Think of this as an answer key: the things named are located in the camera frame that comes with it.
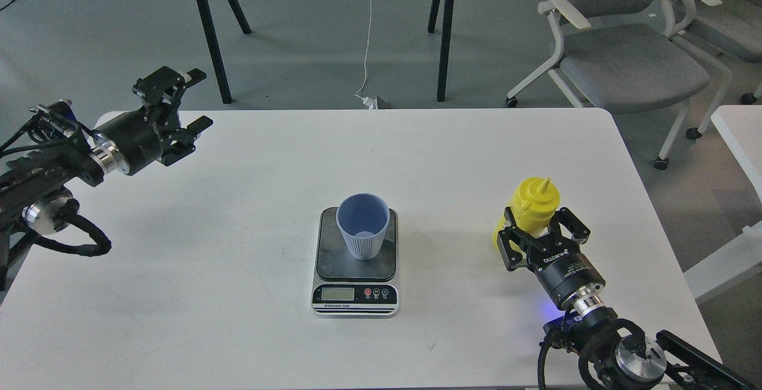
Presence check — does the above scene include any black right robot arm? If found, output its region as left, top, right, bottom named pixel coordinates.
left=497, top=207, right=754, bottom=389

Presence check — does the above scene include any digital kitchen scale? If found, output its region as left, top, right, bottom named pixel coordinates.
left=311, top=207, right=399, bottom=317

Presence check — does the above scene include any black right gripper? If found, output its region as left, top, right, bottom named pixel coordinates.
left=498, top=206, right=606, bottom=310

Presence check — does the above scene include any blue plastic cup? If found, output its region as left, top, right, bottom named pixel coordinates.
left=336, top=193, right=391, bottom=260

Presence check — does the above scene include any grey office chair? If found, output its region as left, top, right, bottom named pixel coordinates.
left=505, top=0, right=710, bottom=170
left=658, top=0, right=762, bottom=105

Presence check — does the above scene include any yellow squeeze bottle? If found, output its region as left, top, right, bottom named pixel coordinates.
left=507, top=177, right=560, bottom=238

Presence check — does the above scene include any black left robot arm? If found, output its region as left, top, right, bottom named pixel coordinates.
left=1, top=66, right=213, bottom=289

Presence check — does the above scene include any white hanging cable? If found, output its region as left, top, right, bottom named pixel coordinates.
left=355, top=0, right=376, bottom=100

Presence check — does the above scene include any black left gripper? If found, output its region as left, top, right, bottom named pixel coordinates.
left=95, top=66, right=213, bottom=176

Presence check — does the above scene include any white power plug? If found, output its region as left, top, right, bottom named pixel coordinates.
left=360, top=96, right=379, bottom=110

